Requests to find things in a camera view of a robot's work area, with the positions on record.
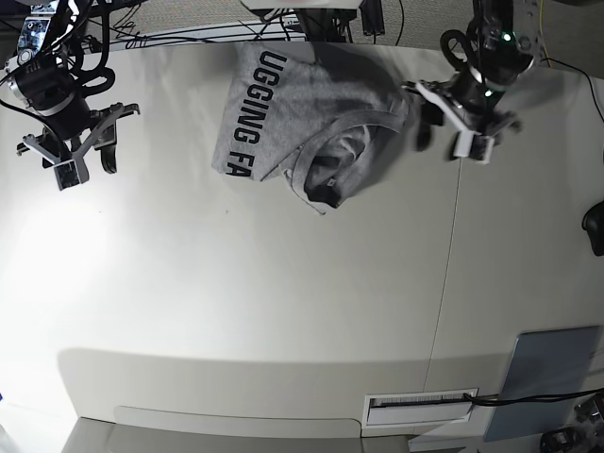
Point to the black computer mouse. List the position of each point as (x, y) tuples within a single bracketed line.
[(593, 224)]

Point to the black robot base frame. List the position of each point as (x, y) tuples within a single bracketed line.
[(136, 24)]

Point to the grey laptop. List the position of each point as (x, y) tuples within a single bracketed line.
[(543, 362)]

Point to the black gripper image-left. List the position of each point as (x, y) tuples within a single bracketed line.
[(50, 95)]

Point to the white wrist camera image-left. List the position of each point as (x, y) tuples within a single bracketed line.
[(71, 173)]

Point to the black device bottom right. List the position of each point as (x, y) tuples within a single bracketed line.
[(564, 440)]

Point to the grey T-shirt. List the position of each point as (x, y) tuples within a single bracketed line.
[(320, 123)]

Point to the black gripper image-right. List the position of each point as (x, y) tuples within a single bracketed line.
[(468, 97)]

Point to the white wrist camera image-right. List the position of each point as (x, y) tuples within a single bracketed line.
[(476, 147)]

